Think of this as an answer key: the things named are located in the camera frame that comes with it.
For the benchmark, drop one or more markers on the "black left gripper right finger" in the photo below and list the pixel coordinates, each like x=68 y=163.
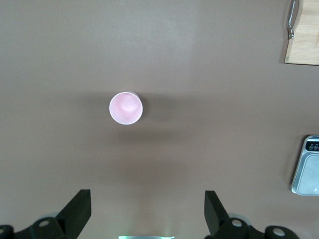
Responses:
x=216 y=216

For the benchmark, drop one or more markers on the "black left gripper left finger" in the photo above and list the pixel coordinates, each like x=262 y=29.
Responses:
x=72 y=214

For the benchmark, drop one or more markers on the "pink plastic cup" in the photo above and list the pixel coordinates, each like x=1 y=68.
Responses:
x=125 y=109

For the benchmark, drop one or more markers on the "silver digital kitchen scale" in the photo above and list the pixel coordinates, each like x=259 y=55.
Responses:
x=309 y=171

